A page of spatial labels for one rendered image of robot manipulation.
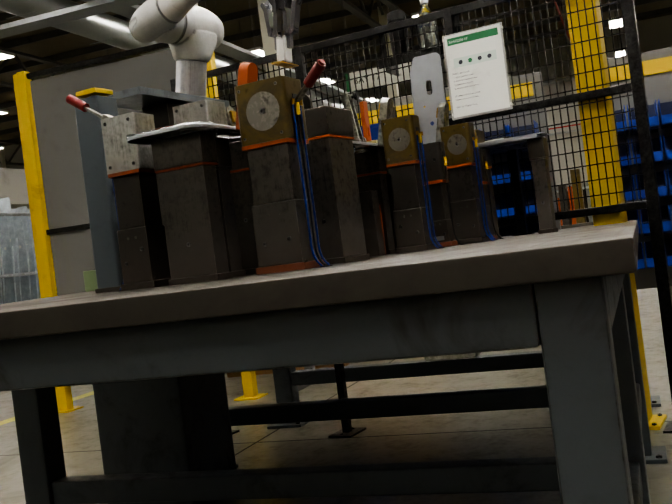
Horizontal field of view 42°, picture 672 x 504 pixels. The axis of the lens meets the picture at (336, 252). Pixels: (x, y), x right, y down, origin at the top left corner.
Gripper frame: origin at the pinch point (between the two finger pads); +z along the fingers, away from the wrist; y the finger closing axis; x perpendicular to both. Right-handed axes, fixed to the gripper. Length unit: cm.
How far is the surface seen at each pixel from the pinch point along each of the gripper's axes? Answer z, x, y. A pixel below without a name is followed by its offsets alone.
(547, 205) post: 46, 61, 50
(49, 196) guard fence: 20, 139, -277
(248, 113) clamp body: 28, -65, 38
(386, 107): 19.3, 2.0, 30.1
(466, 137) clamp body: 25, 37, 36
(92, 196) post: 40, -59, -13
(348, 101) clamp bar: 9.7, 39.1, -4.7
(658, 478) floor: 122, 50, 82
